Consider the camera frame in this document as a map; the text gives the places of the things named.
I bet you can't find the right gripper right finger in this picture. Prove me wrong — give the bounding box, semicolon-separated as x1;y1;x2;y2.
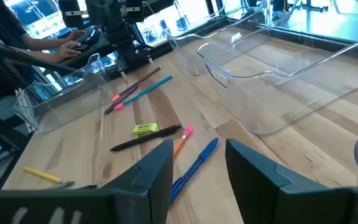
225;138;352;224

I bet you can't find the teal pencil pink eraser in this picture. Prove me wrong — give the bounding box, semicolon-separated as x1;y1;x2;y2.
113;74;174;112

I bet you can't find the yellow pencil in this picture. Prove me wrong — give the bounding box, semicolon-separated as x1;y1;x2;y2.
22;166;63;184

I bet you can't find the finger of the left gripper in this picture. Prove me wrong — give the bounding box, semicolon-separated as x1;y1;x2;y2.
117;62;127;79
142;46;154;65

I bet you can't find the orange pencil pink eraser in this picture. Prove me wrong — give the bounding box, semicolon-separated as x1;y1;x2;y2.
173;124;195;156

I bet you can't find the brown pencil orange eraser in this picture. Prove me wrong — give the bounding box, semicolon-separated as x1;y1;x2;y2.
111;65;163;103

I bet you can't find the slim black pen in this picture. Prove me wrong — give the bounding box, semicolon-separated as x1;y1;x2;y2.
109;124;182;152

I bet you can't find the grey marker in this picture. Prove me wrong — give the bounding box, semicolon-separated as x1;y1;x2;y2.
47;180;76;190

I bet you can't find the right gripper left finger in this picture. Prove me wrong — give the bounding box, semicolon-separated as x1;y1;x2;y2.
103;138;174;224

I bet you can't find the blue pen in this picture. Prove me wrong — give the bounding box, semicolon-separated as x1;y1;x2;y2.
169;137;220;205

